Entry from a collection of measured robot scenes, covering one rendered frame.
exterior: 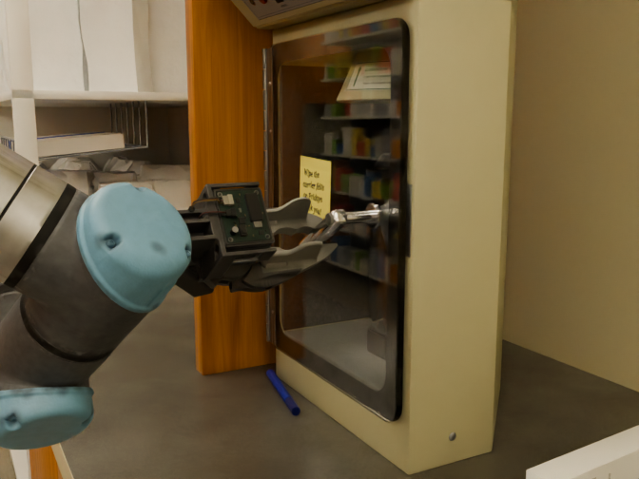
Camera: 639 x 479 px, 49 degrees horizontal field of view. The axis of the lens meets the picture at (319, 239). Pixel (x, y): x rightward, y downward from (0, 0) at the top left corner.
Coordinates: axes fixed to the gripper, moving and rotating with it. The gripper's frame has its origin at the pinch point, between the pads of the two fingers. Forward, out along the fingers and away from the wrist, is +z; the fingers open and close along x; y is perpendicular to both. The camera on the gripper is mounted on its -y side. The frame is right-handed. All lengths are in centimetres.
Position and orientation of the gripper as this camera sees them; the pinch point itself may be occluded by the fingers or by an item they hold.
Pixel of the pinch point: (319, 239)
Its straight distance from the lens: 74.5
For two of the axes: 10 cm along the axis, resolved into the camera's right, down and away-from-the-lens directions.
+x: -2.6, -9.1, 3.2
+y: 4.0, -4.1, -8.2
